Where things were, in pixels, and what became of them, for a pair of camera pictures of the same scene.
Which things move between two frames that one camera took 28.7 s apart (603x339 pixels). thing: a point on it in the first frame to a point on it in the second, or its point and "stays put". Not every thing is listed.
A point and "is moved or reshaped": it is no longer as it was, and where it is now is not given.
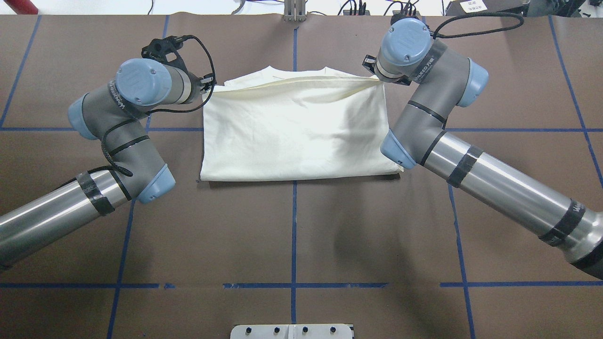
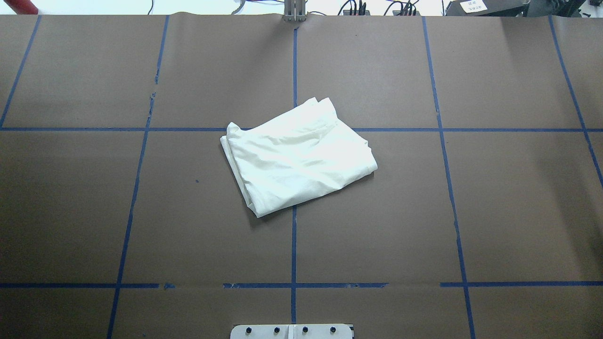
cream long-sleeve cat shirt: (277, 123) is moved or reshaped
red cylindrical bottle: (22, 7) stays put
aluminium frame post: (294, 11) stays put
